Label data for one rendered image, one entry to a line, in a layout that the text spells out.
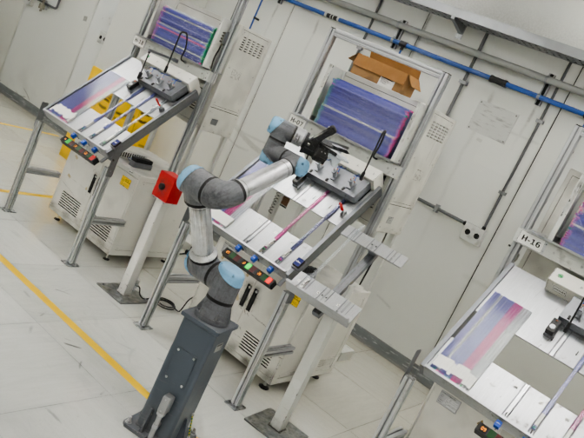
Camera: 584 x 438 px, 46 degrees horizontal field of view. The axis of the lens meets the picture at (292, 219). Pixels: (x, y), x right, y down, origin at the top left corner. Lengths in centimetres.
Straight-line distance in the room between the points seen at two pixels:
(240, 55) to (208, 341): 232
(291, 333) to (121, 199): 151
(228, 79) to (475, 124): 175
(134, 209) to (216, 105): 86
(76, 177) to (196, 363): 232
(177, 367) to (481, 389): 122
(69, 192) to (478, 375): 303
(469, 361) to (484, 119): 242
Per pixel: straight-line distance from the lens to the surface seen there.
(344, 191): 349
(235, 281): 272
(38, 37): 839
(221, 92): 456
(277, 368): 368
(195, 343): 279
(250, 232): 346
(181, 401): 288
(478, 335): 305
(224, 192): 247
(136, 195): 443
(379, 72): 407
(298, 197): 357
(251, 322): 376
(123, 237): 454
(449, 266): 498
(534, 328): 313
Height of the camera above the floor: 156
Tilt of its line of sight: 11 degrees down
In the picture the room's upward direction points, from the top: 25 degrees clockwise
